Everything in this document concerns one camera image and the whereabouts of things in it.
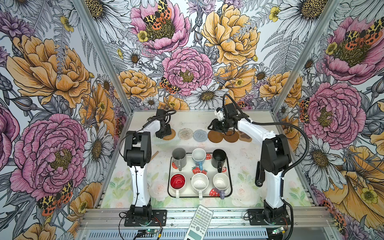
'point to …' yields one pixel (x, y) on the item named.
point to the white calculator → (199, 224)
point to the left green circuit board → (148, 233)
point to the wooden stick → (154, 155)
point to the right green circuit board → (278, 231)
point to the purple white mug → (221, 181)
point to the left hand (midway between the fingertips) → (167, 136)
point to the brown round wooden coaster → (232, 138)
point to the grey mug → (179, 157)
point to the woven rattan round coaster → (171, 136)
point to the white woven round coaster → (185, 134)
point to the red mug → (177, 182)
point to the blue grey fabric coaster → (200, 135)
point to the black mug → (219, 156)
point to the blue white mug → (199, 155)
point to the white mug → (200, 181)
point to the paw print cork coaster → (244, 136)
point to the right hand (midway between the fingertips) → (211, 131)
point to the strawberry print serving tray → (191, 168)
